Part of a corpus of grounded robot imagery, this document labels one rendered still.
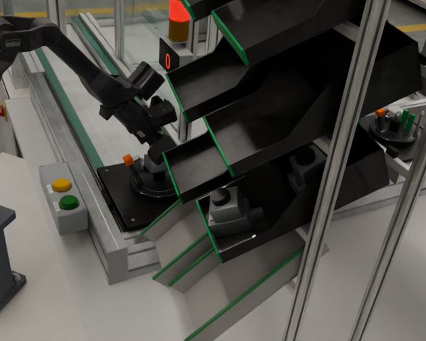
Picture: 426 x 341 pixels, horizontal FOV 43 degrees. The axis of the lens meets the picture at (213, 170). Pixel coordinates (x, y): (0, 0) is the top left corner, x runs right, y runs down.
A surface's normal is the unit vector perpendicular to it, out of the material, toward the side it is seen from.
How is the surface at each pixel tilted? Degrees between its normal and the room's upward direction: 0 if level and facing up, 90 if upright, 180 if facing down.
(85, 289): 0
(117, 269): 90
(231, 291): 45
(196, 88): 25
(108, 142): 0
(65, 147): 0
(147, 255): 90
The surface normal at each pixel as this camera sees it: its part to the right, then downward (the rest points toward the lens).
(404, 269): 0.08, -0.81
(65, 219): 0.44, 0.55
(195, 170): -0.33, -0.69
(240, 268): -0.62, -0.51
